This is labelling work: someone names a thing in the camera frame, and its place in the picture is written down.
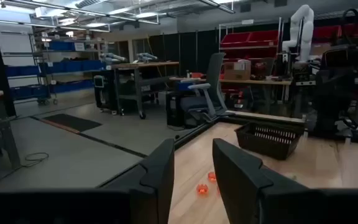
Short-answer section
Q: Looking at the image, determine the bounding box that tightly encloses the coiled black floor cable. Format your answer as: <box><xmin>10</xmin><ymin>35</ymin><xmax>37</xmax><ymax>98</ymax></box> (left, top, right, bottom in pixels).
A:
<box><xmin>0</xmin><ymin>151</ymin><xmax>50</xmax><ymax>191</ymax></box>

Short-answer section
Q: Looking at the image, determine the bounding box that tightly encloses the grey blue office chair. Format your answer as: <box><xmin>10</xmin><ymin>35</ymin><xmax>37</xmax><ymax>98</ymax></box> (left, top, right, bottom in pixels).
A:
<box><xmin>178</xmin><ymin>52</ymin><xmax>229</xmax><ymax>127</ymax></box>

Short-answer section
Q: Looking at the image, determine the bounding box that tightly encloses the black plastic basket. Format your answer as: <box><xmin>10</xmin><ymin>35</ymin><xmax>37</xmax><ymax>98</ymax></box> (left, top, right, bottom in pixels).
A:
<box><xmin>234</xmin><ymin>121</ymin><xmax>305</xmax><ymax>161</ymax></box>

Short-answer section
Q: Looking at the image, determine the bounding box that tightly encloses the brown cardboard box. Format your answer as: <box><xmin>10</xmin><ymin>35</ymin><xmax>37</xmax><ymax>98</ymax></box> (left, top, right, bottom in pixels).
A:
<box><xmin>223</xmin><ymin>60</ymin><xmax>252</xmax><ymax>82</ymax></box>

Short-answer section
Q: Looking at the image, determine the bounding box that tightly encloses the red bin rack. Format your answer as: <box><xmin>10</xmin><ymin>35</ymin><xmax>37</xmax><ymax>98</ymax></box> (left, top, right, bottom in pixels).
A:
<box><xmin>219</xmin><ymin>29</ymin><xmax>280</xmax><ymax>60</ymax></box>

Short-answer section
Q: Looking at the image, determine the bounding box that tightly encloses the wheeled wooden top workbench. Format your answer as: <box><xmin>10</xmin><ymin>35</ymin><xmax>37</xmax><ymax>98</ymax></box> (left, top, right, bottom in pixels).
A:
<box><xmin>109</xmin><ymin>60</ymin><xmax>180</xmax><ymax>120</ymax></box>

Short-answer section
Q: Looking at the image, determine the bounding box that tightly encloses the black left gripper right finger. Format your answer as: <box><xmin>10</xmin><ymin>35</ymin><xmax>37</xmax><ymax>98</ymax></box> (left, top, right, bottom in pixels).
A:
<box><xmin>212</xmin><ymin>138</ymin><xmax>358</xmax><ymax>224</ymax></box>

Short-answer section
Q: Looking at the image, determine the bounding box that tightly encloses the black computer tower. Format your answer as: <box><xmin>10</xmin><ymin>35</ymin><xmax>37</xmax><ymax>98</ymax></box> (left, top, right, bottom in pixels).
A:
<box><xmin>165</xmin><ymin>90</ymin><xmax>186</xmax><ymax>127</ymax></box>

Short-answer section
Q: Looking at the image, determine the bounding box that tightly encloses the long wooden bench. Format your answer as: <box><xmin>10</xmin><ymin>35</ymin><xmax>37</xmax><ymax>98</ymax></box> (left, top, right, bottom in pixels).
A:
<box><xmin>168</xmin><ymin>76</ymin><xmax>293</xmax><ymax>94</ymax></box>

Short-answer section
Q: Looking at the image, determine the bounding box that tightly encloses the metal shelf rack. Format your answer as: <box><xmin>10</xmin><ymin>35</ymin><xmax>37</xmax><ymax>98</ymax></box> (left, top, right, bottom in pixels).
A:
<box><xmin>1</xmin><ymin>32</ymin><xmax>107</xmax><ymax>106</ymax></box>

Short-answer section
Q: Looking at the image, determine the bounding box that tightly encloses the small tablet screen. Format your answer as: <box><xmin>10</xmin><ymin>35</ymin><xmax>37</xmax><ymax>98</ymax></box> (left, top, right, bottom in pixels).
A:
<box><xmin>93</xmin><ymin>75</ymin><xmax>105</xmax><ymax>89</ymax></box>

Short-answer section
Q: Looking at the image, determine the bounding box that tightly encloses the black striped floor mat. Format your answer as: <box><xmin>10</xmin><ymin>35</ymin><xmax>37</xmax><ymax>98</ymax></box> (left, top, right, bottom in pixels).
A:
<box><xmin>39</xmin><ymin>113</ymin><xmax>103</xmax><ymax>134</ymax></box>

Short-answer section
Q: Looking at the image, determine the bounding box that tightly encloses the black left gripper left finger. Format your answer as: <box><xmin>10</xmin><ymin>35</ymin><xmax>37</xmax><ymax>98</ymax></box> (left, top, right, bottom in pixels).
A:
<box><xmin>0</xmin><ymin>138</ymin><xmax>176</xmax><ymax>224</ymax></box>

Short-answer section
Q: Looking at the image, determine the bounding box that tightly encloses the black equipment cart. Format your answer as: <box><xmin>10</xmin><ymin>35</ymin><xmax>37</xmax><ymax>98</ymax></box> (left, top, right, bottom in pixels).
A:
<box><xmin>91</xmin><ymin>69</ymin><xmax>120</xmax><ymax>115</ymax></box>

